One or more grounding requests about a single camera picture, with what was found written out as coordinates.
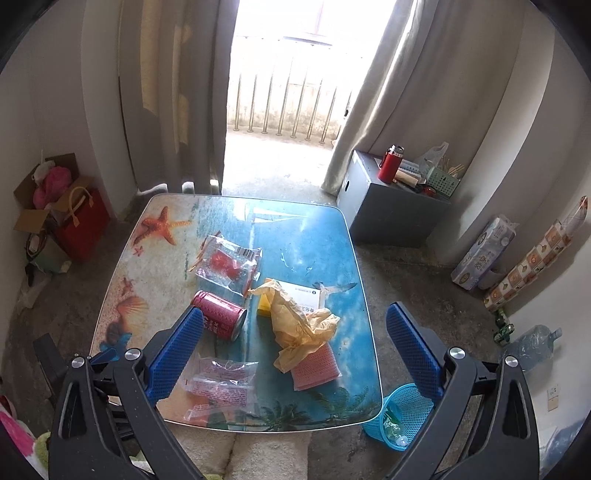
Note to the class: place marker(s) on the red thermos bottle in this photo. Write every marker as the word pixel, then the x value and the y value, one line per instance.
pixel 388 164

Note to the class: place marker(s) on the red gift bag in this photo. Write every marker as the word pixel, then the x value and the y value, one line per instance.
pixel 83 221

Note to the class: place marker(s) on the red drink can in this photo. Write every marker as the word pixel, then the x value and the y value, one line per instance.
pixel 218 316

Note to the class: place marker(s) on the clear wrapper with red candy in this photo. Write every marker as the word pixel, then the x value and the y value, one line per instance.
pixel 227 264

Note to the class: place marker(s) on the beige curtain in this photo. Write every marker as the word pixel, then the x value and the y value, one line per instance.
pixel 157 92
pixel 406 92

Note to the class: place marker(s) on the grey storage box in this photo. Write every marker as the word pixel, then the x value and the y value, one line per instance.
pixel 392 212

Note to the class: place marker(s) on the toilet paper roll pack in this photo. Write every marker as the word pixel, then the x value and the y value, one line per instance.
pixel 484 251

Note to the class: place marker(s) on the green perforated basket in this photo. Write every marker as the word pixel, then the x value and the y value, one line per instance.
pixel 442 181

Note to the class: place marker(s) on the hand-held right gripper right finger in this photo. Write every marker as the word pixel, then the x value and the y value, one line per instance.
pixel 413 353

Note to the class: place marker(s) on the wall power socket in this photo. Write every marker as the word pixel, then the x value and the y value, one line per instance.
pixel 552 397

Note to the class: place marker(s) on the white plastic bag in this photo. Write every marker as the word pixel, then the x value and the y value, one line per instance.
pixel 435 154

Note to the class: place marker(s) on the beach print table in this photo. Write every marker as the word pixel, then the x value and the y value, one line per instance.
pixel 286 249

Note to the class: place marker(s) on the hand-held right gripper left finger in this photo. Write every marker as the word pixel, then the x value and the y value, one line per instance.
pixel 178 353

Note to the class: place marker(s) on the yellow paper bag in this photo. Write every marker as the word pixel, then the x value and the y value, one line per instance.
pixel 298 325

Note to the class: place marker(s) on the metal balcony railing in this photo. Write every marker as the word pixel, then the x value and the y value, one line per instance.
pixel 286 106

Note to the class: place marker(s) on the pink plush toy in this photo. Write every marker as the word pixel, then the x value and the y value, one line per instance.
pixel 51 187

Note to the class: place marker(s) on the patterned rolled mat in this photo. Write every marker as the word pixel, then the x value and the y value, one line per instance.
pixel 535 263

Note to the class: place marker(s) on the white and yellow box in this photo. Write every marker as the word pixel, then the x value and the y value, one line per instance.
pixel 300 291

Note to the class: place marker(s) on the pink ribbed cloth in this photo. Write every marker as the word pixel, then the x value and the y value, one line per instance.
pixel 317 370

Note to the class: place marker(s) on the large clear water jug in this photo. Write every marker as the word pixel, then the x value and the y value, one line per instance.
pixel 531 346

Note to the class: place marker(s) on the cardboard box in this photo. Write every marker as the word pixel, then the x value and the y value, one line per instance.
pixel 44 203

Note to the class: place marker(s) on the blue mesh waste basket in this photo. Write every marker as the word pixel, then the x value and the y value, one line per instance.
pixel 400 417

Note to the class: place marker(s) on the clear plastic printed wrapper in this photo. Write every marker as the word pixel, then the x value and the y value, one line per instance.
pixel 220 386

